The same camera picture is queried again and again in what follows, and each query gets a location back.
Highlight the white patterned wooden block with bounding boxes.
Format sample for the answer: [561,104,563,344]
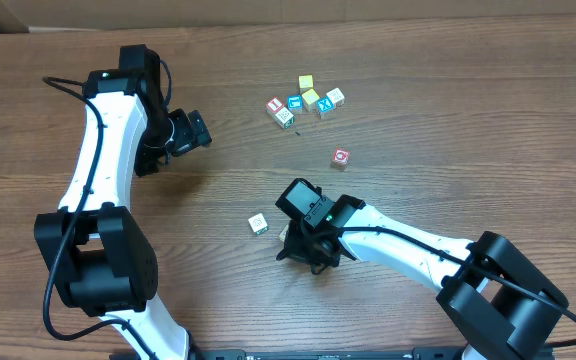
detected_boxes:
[248,213,269,235]

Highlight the blue P letter block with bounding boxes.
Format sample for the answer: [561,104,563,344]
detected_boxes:
[279,224,289,242]

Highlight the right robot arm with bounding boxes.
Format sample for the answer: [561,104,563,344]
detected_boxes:
[276,178,569,360]

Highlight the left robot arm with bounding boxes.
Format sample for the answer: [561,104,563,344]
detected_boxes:
[34,44,212,359]

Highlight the red O letter block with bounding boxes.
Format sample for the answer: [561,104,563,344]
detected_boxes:
[331,148,350,170]

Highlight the red I letter block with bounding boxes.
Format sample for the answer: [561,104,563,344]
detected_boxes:
[266,97,285,116]

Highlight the white green patterned block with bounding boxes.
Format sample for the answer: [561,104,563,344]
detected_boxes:
[274,107,295,129]

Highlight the blue L letter block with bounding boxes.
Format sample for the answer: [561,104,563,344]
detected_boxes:
[286,95,303,114]

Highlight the blue X letter block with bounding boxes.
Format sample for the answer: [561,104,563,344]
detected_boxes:
[316,97,335,119]

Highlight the yellow block near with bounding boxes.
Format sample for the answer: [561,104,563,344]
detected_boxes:
[301,88,320,112]

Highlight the yellow block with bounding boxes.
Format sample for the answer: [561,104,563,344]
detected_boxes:
[301,88,320,112]
[298,74,314,94]

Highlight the yellow block far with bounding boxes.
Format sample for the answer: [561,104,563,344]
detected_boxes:
[298,74,314,94]

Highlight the white patterned block far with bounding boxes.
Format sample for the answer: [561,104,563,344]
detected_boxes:
[326,87,345,108]

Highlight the cardboard box edge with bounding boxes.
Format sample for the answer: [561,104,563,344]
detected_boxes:
[0,0,576,33]

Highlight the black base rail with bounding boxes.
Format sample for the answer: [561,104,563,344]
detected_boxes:
[109,346,556,360]

